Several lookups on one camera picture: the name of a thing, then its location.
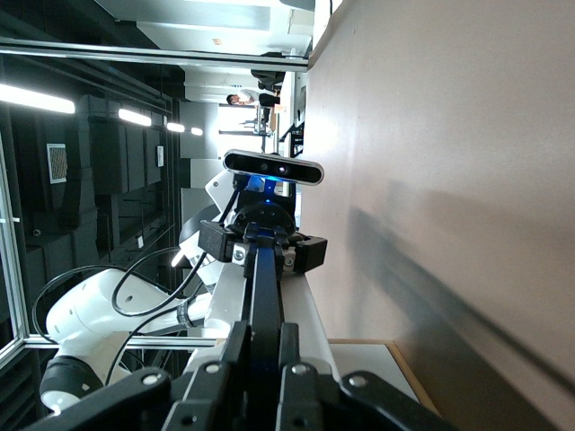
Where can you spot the checkerboard calibration sheet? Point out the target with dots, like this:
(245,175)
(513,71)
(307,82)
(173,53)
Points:
(57,164)

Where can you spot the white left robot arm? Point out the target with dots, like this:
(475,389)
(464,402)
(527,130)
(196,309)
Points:
(90,310)

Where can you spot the small ceiling light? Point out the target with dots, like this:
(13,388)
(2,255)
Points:
(197,131)
(175,127)

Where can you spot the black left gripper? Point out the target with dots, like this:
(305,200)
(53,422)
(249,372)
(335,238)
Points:
(267,214)

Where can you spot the long ceiling light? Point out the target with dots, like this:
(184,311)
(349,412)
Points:
(40,99)

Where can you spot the seated person in white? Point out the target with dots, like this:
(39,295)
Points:
(247,96)

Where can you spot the white paper sign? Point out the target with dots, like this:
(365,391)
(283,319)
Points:
(159,156)

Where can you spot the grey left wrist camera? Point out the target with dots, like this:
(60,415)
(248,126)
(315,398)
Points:
(274,167)

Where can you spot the aluminium enclosure rail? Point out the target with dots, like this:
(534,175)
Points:
(157,342)

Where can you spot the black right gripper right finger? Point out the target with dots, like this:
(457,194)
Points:
(337,404)

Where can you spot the black bag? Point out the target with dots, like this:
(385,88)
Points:
(267,77)

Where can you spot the aluminium enclosure beam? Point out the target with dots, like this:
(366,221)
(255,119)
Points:
(157,55)

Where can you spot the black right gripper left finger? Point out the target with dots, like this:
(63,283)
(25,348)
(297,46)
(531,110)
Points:
(135,404)

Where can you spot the aluminium enclosure post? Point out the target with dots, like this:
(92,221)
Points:
(13,278)

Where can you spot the medium ceiling light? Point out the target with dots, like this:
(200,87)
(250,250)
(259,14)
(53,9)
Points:
(135,116)

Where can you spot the brown table cover sheet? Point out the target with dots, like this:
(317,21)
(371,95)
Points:
(449,134)

